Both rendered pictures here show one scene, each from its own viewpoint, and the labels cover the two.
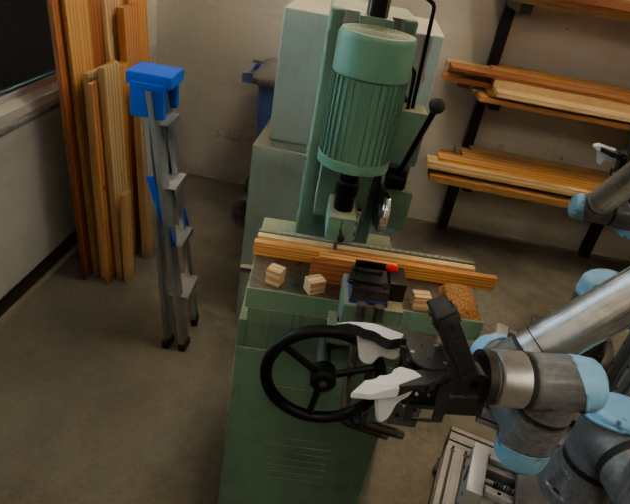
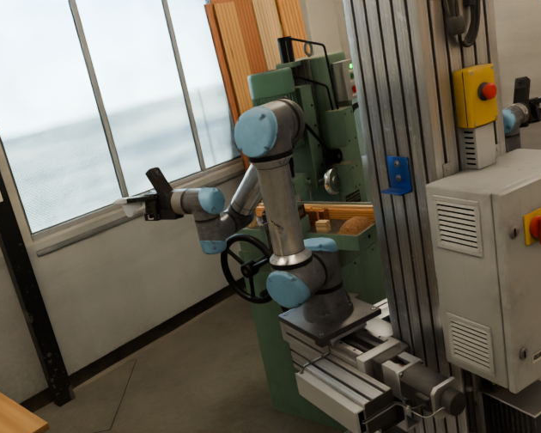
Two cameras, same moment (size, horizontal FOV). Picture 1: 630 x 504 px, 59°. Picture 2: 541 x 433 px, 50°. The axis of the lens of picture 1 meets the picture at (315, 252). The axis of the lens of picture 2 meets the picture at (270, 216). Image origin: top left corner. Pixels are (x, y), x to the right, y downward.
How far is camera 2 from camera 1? 1.69 m
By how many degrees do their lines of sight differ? 43
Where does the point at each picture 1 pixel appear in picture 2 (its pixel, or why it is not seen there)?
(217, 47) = not seen: hidden behind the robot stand
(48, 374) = (225, 333)
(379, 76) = (260, 94)
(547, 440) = (200, 228)
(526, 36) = not seen: outside the picture
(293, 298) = (256, 232)
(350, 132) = not seen: hidden behind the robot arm
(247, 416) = (263, 323)
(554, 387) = (187, 198)
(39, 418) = (208, 353)
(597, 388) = (203, 197)
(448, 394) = (155, 206)
